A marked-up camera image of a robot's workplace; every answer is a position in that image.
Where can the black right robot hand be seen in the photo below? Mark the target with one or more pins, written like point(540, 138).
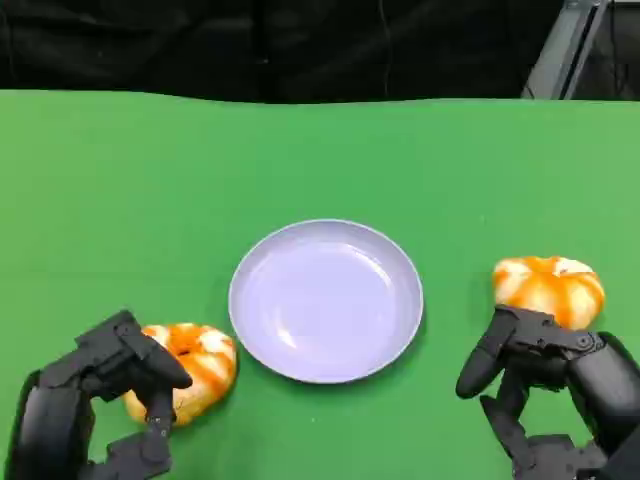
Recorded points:
point(600, 380)

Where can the black backdrop curtain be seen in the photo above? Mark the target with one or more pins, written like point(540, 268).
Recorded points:
point(200, 45)

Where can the lilac plate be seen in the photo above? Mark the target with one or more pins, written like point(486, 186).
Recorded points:
point(325, 305)

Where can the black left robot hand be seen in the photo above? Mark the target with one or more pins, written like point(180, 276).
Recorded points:
point(55, 415)

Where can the green table cloth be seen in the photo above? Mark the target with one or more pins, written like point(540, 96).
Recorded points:
point(150, 200)

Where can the orange and white bread roll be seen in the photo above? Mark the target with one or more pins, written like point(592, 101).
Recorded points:
point(545, 287)
point(212, 362)

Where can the grey metal frame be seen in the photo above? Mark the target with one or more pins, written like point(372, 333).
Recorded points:
point(565, 55)

